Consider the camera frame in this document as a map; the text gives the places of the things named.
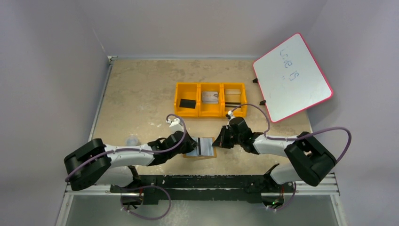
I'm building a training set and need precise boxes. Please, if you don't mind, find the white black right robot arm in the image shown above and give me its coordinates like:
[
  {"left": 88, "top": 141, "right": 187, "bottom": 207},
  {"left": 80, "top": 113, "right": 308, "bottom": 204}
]
[{"left": 212, "top": 117, "right": 337, "bottom": 186}]

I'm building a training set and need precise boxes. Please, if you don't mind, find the black card in bin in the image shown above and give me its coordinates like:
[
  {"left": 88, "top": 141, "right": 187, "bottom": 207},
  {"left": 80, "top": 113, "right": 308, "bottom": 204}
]
[{"left": 179, "top": 98, "right": 196, "bottom": 109}]

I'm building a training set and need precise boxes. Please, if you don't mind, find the silver striped card middle bin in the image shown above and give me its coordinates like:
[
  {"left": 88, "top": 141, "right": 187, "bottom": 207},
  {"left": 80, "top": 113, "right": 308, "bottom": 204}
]
[{"left": 201, "top": 91, "right": 219, "bottom": 104}]

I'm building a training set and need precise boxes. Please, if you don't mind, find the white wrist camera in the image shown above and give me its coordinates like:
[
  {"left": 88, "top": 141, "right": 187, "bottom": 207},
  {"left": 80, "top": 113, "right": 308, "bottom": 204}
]
[
  {"left": 167, "top": 118, "right": 184, "bottom": 133},
  {"left": 226, "top": 111, "right": 236, "bottom": 122}
]

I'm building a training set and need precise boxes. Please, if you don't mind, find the yellow plastic sorting bin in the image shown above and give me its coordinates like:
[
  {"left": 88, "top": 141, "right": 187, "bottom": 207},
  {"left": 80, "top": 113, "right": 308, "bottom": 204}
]
[{"left": 174, "top": 82, "right": 247, "bottom": 117}]

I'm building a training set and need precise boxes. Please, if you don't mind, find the white board with pink frame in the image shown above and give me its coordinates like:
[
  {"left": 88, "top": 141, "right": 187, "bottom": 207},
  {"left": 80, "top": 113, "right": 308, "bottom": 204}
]
[{"left": 253, "top": 33, "right": 334, "bottom": 122}]

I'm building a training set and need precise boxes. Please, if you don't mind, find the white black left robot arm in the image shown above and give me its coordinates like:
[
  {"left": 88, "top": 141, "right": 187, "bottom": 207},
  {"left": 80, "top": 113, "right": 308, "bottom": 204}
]
[{"left": 64, "top": 131, "right": 198, "bottom": 191}]

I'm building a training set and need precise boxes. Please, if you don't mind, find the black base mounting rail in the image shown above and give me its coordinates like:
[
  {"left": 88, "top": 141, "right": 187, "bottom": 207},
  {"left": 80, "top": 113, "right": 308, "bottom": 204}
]
[{"left": 110, "top": 168, "right": 295, "bottom": 208}]

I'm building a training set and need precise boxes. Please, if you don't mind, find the striped card in holder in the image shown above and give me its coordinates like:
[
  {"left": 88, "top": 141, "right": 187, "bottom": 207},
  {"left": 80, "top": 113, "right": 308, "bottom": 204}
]
[{"left": 197, "top": 137, "right": 214, "bottom": 157}]

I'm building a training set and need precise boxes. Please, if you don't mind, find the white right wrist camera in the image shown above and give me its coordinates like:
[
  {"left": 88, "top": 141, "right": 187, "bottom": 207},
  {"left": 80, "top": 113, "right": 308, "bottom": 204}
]
[{"left": 226, "top": 111, "right": 236, "bottom": 122}]

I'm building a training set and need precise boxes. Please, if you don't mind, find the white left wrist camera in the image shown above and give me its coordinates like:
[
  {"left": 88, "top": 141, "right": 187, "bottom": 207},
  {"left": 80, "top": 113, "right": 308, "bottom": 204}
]
[{"left": 167, "top": 118, "right": 184, "bottom": 133}]

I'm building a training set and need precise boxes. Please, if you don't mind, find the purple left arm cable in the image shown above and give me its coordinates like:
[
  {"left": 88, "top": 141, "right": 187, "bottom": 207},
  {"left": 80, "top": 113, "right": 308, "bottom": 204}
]
[{"left": 64, "top": 113, "right": 187, "bottom": 220}]

